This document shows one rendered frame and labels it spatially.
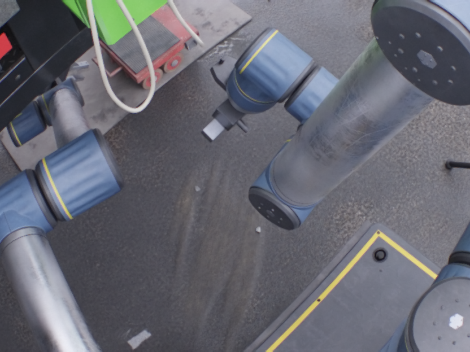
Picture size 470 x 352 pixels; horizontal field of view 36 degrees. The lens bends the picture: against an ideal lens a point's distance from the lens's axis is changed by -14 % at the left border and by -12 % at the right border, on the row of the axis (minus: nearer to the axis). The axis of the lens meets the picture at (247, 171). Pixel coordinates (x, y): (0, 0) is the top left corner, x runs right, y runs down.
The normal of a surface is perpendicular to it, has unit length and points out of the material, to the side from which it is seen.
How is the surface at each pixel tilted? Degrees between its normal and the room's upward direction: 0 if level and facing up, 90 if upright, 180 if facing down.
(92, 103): 0
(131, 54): 0
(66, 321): 29
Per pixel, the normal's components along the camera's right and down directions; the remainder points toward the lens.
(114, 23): 0.66, 0.63
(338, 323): -0.11, -0.46
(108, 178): 0.38, 0.47
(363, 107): -0.71, 0.63
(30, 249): 0.33, -0.62
